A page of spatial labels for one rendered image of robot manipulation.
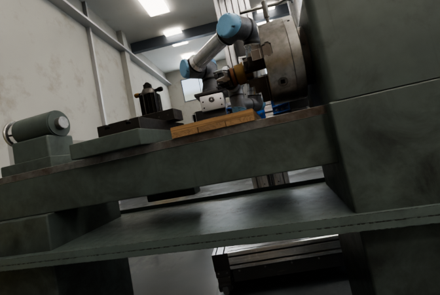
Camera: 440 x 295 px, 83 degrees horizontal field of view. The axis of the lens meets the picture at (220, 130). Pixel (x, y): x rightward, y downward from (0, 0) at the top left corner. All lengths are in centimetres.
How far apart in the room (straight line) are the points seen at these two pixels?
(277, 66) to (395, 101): 35
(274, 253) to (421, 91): 105
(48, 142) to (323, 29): 123
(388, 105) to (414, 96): 7
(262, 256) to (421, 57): 116
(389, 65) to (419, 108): 14
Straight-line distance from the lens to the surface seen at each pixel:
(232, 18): 128
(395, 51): 87
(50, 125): 142
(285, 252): 153
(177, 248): 83
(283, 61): 88
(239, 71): 100
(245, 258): 153
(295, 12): 171
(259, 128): 83
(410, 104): 85
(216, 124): 84
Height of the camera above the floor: 79
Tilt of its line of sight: 5 degrees up
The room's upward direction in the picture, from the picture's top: 12 degrees counter-clockwise
